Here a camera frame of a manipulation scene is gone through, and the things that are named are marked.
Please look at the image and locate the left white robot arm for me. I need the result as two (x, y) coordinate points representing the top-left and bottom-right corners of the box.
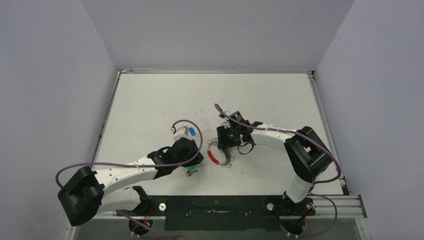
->
(57, 137), (204, 227)

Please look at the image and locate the purple cable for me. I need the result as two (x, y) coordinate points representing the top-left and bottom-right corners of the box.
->
(55, 119), (204, 190)
(214, 103), (342, 185)

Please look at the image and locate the blue capped key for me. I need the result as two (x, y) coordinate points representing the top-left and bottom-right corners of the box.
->
(188, 127), (196, 136)

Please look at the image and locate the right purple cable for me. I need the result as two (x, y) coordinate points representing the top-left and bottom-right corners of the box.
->
(214, 103), (342, 185)

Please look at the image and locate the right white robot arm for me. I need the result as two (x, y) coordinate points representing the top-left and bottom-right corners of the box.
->
(216, 114), (333, 215)

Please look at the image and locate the green capped key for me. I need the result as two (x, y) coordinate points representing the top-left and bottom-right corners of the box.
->
(186, 166), (198, 177)

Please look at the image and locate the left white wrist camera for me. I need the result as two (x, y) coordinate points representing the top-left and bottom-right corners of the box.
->
(173, 126), (189, 141)

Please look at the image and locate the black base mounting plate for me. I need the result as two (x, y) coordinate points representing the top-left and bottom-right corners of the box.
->
(116, 195), (316, 232)

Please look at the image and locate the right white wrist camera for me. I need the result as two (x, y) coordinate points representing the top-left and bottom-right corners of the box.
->
(228, 111), (244, 123)

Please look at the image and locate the aluminium table frame rail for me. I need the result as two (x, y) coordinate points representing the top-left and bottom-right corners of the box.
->
(67, 69), (369, 240)

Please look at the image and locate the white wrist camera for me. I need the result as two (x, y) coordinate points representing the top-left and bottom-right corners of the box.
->
(173, 126), (189, 141)
(228, 111), (244, 123)

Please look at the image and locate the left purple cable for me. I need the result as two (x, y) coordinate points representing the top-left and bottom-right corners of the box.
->
(55, 119), (204, 190)

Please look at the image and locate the metal keyring with red handle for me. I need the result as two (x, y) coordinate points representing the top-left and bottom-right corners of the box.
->
(206, 138), (235, 168)

